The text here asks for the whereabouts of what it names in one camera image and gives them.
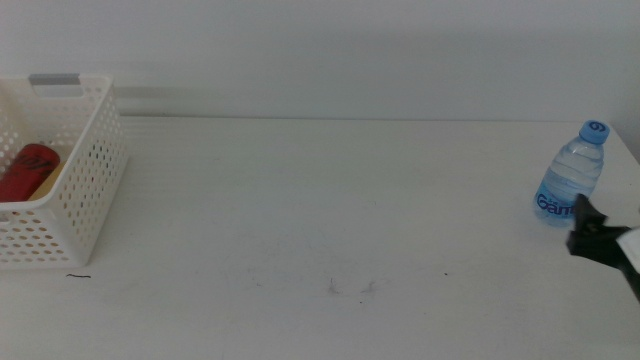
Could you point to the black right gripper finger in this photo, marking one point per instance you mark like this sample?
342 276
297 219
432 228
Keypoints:
587 215

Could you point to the clear water bottle blue cap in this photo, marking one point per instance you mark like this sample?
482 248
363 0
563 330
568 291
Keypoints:
570 170

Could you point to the yellow oil bottle red label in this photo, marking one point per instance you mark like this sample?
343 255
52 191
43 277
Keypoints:
25 172

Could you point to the white perforated plastic basket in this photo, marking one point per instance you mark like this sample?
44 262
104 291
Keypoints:
95 175

